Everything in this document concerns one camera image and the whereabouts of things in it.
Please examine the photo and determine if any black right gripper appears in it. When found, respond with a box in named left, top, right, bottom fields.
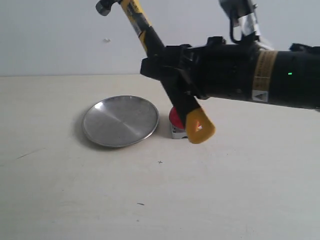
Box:
left=139, top=36, right=259, bottom=100

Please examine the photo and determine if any black camera cable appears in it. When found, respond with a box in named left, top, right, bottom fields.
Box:
left=228, top=17, right=245, bottom=45

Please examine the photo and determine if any round steel plate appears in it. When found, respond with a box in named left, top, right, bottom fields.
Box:
left=81, top=95, right=160, bottom=149

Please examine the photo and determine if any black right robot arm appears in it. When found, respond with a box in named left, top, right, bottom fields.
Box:
left=174, top=37, right=320, bottom=110

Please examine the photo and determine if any yellow black claw hammer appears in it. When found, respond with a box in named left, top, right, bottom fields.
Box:
left=95, top=0, right=216, bottom=144

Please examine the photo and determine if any red dome push button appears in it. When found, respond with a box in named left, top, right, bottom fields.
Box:
left=168, top=107, right=188, bottom=140

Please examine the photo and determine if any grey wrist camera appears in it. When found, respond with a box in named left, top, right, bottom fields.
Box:
left=219, top=0, right=274, bottom=50

